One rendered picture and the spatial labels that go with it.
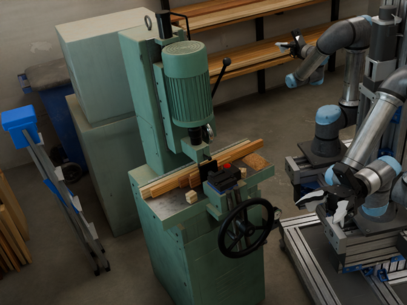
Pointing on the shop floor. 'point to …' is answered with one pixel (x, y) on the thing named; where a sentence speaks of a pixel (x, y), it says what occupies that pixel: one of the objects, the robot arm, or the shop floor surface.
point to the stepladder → (53, 180)
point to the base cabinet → (205, 264)
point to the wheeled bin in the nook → (57, 114)
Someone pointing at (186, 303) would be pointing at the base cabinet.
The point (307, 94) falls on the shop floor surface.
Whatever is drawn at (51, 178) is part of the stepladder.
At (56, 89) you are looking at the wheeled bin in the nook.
